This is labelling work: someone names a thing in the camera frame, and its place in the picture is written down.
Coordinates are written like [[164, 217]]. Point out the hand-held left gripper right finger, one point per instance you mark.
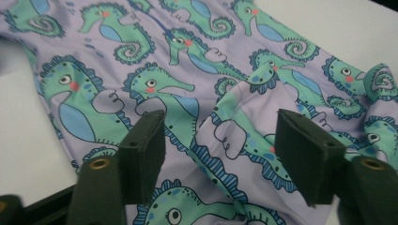
[[313, 156]]

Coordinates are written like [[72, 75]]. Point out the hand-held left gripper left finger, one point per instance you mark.
[[103, 187]]

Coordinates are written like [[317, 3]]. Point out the purple seahorse print garment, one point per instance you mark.
[[219, 43]]

